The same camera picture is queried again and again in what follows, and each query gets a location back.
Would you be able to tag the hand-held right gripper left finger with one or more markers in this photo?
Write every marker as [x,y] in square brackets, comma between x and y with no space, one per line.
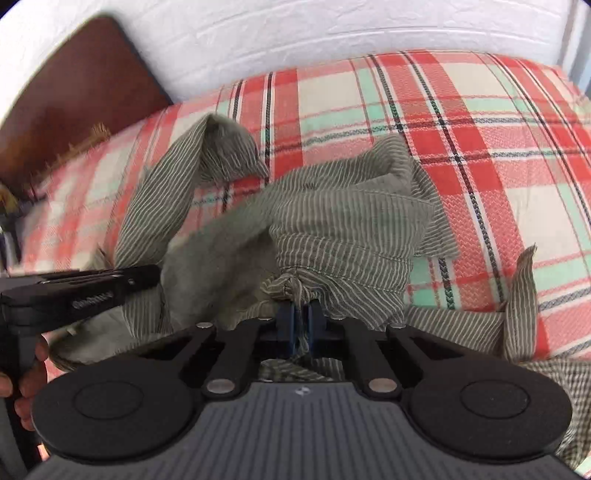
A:
[286,330]

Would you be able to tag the yellow crumpled cloth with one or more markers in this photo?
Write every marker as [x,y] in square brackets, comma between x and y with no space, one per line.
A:
[7,198]

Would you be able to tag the dark wooden headboard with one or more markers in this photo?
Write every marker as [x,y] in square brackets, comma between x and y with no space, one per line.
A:
[69,92]

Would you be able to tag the green striped shirt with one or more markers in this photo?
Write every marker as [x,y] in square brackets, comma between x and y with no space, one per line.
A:
[346,221]

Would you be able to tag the person's left hand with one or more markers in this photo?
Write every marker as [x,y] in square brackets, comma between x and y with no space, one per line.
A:
[39,360]

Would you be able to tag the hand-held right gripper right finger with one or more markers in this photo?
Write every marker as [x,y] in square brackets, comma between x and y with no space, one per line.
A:
[316,330]

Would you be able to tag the red plaid blanket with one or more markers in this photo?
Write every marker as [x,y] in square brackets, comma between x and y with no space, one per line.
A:
[508,138]

